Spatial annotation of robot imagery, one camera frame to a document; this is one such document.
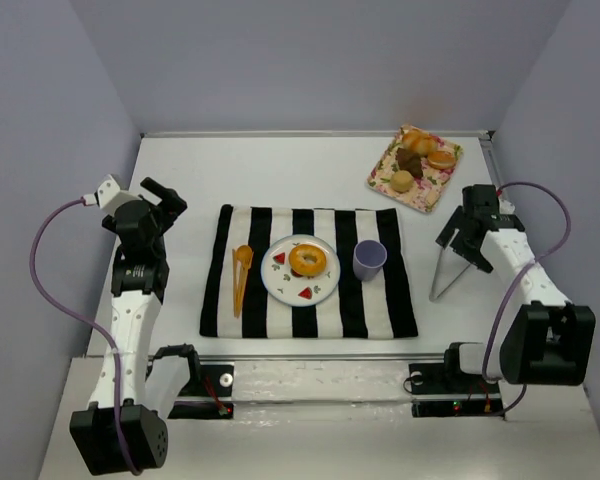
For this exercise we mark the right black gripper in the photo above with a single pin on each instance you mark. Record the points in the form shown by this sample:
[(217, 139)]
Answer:
[(466, 240)]

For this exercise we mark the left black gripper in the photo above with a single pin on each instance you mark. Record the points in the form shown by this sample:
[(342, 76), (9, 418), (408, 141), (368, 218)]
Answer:
[(165, 201)]

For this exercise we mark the metal tongs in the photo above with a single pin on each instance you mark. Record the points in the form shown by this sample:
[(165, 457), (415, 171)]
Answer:
[(449, 269)]

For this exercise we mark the glazed ring donut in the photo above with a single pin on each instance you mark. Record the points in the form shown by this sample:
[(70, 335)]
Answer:
[(307, 260)]

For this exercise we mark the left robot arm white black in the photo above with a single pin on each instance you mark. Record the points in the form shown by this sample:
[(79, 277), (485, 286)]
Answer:
[(123, 428)]

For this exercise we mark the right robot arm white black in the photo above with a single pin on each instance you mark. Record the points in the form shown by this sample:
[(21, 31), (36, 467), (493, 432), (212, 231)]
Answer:
[(538, 336)]

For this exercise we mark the golden bread roll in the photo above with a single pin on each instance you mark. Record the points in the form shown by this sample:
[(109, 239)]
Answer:
[(419, 142)]

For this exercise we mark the cream sandwich bun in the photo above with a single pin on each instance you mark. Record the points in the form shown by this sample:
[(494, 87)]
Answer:
[(441, 160)]

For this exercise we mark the small round muffin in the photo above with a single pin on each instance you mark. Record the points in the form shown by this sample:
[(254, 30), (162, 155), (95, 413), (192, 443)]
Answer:
[(401, 181)]

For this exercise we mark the chocolate pastry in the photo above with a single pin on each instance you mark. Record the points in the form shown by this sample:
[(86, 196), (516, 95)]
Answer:
[(409, 161)]

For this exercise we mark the orange plastic fork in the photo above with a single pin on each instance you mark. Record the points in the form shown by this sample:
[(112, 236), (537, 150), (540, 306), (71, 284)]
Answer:
[(237, 255)]

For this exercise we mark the orange plastic spoon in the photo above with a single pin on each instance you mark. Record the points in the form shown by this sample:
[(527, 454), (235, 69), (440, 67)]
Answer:
[(246, 264)]

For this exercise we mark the purple cup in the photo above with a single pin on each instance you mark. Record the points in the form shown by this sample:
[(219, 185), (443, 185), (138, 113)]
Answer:
[(369, 257)]

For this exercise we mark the black white striped cloth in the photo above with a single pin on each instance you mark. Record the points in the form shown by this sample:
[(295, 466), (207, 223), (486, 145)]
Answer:
[(379, 309)]

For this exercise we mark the watermelon pattern white plate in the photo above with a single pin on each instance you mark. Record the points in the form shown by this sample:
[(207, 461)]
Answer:
[(290, 288)]

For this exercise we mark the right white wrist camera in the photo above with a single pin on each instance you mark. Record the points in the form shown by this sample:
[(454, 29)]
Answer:
[(506, 207)]

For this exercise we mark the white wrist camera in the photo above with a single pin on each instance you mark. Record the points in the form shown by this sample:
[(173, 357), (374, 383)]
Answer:
[(506, 207), (109, 195)]

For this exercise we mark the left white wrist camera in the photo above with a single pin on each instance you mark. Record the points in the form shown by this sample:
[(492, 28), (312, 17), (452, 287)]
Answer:
[(109, 195)]

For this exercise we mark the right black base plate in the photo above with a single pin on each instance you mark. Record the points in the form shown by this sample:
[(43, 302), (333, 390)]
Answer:
[(437, 393)]

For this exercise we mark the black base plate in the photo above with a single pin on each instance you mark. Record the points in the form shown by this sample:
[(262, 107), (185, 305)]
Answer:
[(437, 393), (200, 395)]

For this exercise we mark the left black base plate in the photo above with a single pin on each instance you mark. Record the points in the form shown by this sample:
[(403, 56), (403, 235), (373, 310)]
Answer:
[(200, 395)]

